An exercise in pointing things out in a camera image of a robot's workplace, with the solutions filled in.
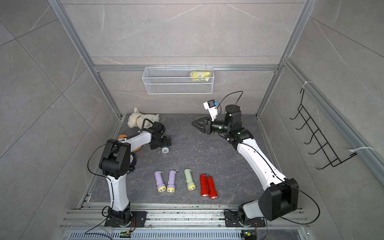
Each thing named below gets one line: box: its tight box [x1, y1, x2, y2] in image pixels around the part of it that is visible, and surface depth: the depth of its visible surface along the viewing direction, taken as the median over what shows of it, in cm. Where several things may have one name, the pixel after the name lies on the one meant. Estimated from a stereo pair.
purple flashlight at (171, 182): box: [166, 169, 176, 193], surface depth 85 cm
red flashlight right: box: [206, 175, 218, 200], surface depth 83 cm
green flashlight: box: [184, 168, 196, 191], surface depth 85 cm
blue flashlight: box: [161, 146, 170, 154], surface depth 99 cm
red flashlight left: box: [200, 174, 209, 197], surface depth 84 cm
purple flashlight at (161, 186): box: [154, 170, 167, 193], surface depth 85 cm
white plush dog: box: [127, 106, 160, 130], surface depth 109 cm
